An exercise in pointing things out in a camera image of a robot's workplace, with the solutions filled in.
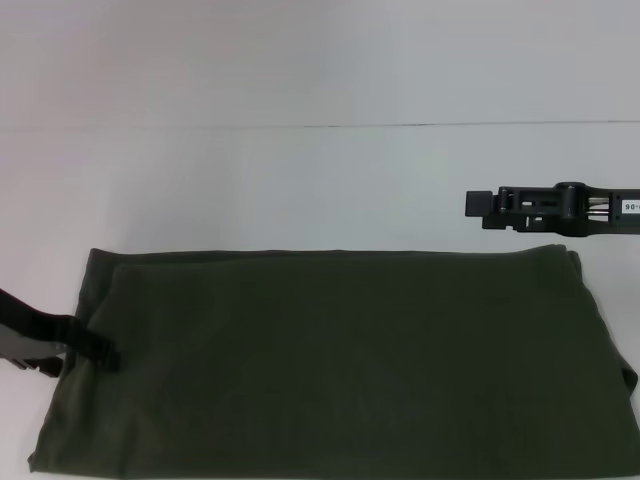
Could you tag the dark green FREE t-shirt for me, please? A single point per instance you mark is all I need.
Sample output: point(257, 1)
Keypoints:
point(320, 360)

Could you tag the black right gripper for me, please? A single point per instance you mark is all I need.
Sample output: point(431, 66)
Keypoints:
point(597, 210)

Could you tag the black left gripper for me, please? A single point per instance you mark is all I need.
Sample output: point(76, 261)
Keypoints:
point(25, 332)

